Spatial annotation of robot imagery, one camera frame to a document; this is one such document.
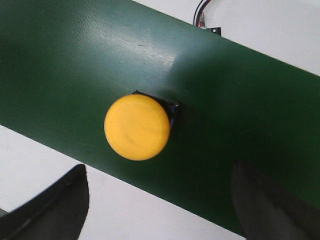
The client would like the green conveyor belt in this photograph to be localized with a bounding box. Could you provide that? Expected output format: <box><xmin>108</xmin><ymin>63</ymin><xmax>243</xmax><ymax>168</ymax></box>
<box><xmin>0</xmin><ymin>0</ymin><xmax>320</xmax><ymax>234</ymax></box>

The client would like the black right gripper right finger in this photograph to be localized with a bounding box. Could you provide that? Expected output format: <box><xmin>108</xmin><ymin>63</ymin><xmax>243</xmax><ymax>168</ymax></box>
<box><xmin>231</xmin><ymin>160</ymin><xmax>320</xmax><ymax>240</ymax></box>

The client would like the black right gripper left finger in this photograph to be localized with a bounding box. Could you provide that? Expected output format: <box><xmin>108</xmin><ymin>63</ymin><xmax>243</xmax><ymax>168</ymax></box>
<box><xmin>0</xmin><ymin>164</ymin><xmax>90</xmax><ymax>240</ymax></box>

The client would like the black sensor with coloured wires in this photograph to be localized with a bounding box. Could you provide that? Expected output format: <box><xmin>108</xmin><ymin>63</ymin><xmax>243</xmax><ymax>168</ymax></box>
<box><xmin>192</xmin><ymin>0</ymin><xmax>222</xmax><ymax>36</ymax></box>

